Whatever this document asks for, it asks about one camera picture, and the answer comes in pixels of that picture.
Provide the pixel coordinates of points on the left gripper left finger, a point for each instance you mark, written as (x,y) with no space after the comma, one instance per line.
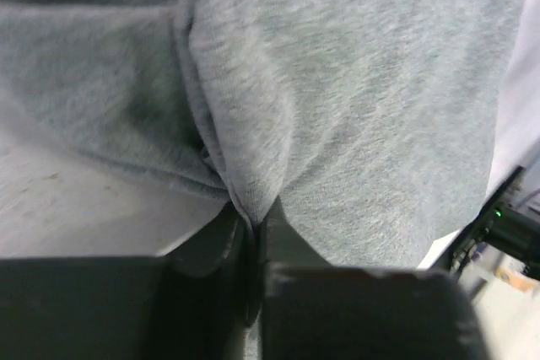
(188,304)

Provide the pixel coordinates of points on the grey t shirt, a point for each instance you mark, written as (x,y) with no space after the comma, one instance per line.
(372,121)

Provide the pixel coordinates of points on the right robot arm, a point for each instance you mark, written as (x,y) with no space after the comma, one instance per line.
(502,224)

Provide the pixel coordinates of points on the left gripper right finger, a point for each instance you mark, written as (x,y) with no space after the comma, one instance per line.
(312,310)

